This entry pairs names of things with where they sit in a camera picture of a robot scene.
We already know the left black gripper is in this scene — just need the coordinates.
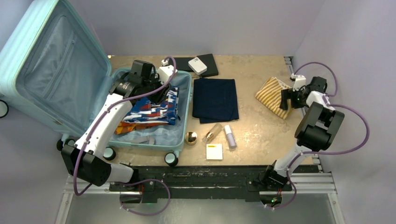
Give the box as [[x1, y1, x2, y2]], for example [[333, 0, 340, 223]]
[[142, 73, 171, 105]]

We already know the yellow striped garment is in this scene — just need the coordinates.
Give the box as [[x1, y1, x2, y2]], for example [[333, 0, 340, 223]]
[[255, 77, 293, 119]]

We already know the blue white patterned garment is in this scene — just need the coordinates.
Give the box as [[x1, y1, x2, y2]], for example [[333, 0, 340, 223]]
[[122, 86, 179, 126]]

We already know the orange camouflage garment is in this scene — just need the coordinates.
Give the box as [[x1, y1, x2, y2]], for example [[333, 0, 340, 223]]
[[114, 122, 168, 135]]

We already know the navy blue garment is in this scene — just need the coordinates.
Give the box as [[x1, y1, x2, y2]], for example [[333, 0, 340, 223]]
[[192, 78, 240, 124]]

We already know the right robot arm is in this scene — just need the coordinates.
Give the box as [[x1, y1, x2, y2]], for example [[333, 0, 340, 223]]
[[259, 74, 345, 190]]

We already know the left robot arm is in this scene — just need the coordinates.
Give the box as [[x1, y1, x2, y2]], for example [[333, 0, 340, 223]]
[[61, 60, 177, 191]]

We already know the white power bank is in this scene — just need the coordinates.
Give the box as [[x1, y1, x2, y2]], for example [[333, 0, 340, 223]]
[[188, 57, 207, 75]]

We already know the gold round jar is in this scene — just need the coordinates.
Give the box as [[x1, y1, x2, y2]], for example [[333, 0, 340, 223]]
[[184, 132, 198, 146]]

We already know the clear gold perfume bottle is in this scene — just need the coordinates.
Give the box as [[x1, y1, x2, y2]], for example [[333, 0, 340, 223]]
[[202, 123, 223, 144]]

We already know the lavender cosmetic tube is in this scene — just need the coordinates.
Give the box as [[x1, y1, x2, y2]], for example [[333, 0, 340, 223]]
[[224, 125, 237, 149]]

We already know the white square box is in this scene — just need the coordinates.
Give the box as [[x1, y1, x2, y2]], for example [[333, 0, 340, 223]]
[[206, 144, 223, 160]]

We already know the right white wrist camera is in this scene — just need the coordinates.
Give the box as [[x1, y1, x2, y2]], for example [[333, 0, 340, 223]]
[[290, 73, 306, 91]]

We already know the black metal base rail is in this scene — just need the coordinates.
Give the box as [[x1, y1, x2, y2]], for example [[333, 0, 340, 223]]
[[63, 165, 338, 206]]

